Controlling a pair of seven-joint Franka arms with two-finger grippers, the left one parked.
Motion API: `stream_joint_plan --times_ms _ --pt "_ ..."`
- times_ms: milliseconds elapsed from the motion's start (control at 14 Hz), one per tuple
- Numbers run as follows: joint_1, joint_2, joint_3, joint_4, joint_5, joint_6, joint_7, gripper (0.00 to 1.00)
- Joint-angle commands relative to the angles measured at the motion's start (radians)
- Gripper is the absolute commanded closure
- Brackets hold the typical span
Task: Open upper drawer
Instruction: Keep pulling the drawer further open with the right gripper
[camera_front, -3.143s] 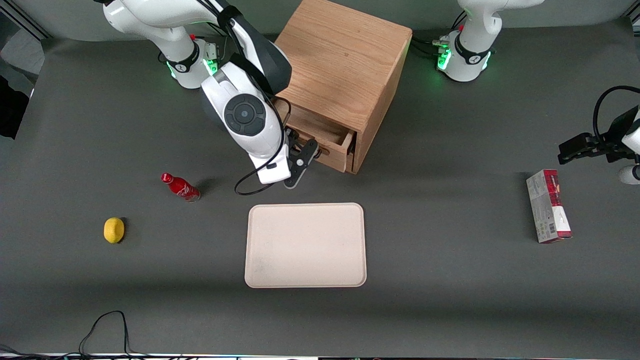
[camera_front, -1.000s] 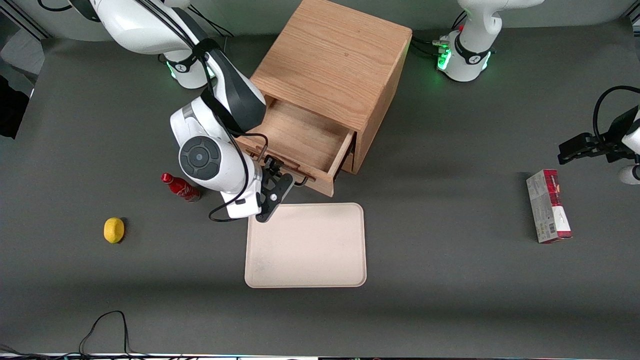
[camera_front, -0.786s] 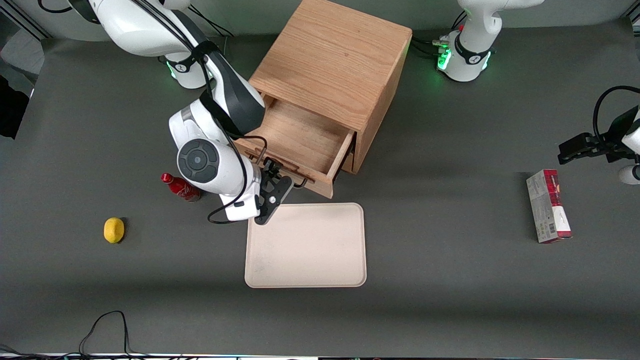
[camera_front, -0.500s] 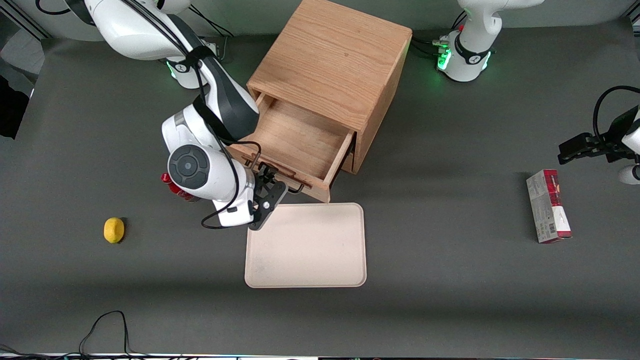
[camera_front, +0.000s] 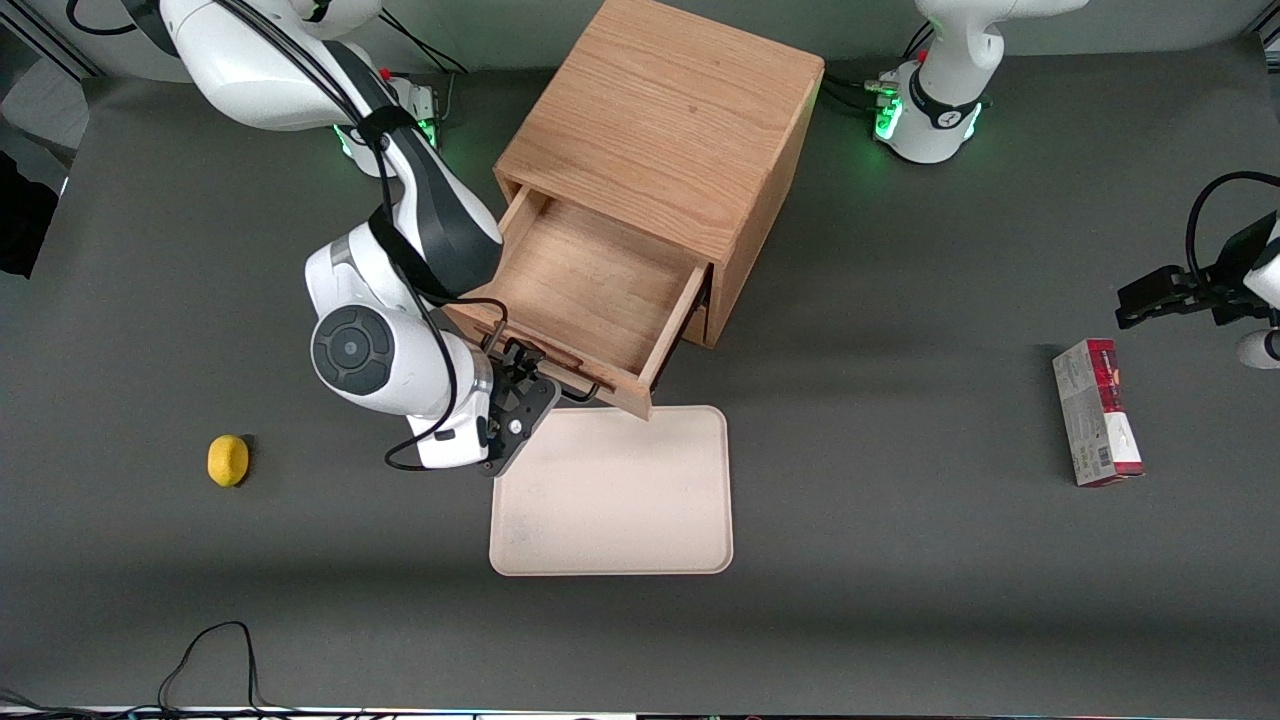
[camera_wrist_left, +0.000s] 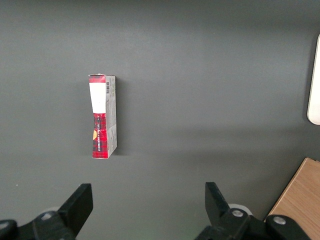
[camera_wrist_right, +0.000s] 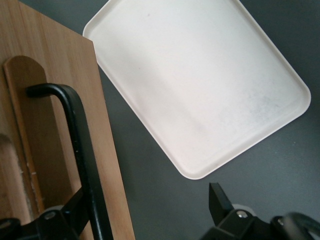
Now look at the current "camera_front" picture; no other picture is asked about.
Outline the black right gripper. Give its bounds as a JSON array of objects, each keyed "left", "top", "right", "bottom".
[{"left": 492, "top": 338, "right": 560, "bottom": 410}]

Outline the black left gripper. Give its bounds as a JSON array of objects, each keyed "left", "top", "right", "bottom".
[{"left": 1116, "top": 215, "right": 1280, "bottom": 330}]

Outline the black metal drawer handle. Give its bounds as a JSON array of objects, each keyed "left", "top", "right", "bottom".
[{"left": 478, "top": 318, "right": 605, "bottom": 405}]

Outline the wooden drawer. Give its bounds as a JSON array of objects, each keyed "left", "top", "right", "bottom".
[{"left": 440, "top": 185, "right": 714, "bottom": 422}]

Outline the wooden drawer cabinet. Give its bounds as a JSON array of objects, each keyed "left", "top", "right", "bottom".
[{"left": 493, "top": 0, "right": 826, "bottom": 350}]

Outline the red plaid grey carton box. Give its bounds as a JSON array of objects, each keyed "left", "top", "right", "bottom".
[{"left": 1051, "top": 338, "right": 1147, "bottom": 489}]

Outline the beige rectangular tray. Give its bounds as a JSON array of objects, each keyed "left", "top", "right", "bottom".
[{"left": 488, "top": 404, "right": 735, "bottom": 578}]

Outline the yellow lemon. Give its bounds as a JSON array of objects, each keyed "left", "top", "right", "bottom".
[{"left": 207, "top": 434, "right": 251, "bottom": 489}]

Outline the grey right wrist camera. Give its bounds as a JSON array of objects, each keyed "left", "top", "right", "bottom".
[{"left": 478, "top": 380, "right": 562, "bottom": 478}]

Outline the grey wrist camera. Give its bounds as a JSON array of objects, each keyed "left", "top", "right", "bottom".
[
  {"left": 478, "top": 380, "right": 562, "bottom": 478},
  {"left": 1235, "top": 328, "right": 1280, "bottom": 372}
]

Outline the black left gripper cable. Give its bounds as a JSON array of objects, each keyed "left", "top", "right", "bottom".
[{"left": 1186, "top": 170, "right": 1280, "bottom": 293}]

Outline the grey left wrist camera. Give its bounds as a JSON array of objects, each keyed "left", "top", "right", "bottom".
[{"left": 1235, "top": 328, "right": 1280, "bottom": 372}]

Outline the black arm base cable bundle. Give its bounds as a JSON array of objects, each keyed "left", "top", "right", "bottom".
[
  {"left": 820, "top": 20, "right": 937, "bottom": 117},
  {"left": 378, "top": 14, "right": 477, "bottom": 127}
]

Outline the thin black looped cable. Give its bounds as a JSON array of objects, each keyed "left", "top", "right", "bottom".
[{"left": 155, "top": 620, "right": 267, "bottom": 714}]

